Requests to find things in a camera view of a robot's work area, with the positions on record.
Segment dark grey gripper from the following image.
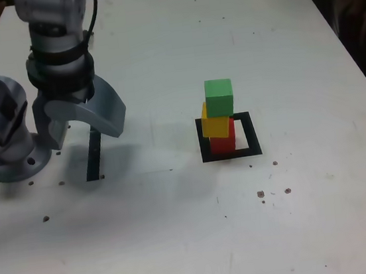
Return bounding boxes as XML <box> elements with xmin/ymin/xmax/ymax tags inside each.
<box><xmin>28</xmin><ymin>71</ymin><xmax>131</xmax><ymax>153</ymax></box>

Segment yellow cube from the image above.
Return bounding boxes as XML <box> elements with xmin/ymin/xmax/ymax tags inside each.
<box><xmin>198</xmin><ymin>99</ymin><xmax>232</xmax><ymax>141</ymax></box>

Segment green cube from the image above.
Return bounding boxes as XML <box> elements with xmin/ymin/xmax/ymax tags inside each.
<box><xmin>202</xmin><ymin>77</ymin><xmax>236</xmax><ymax>119</ymax></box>

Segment red cube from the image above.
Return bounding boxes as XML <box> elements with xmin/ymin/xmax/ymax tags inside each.
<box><xmin>206</xmin><ymin>117</ymin><xmax>239</xmax><ymax>156</ymax></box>

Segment black tape square outline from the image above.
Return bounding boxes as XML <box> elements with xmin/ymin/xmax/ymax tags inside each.
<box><xmin>194</xmin><ymin>110</ymin><xmax>263</xmax><ymax>164</ymax></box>

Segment black tape strip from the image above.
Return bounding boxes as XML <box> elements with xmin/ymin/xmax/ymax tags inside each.
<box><xmin>80</xmin><ymin>126</ymin><xmax>108</xmax><ymax>182</ymax></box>

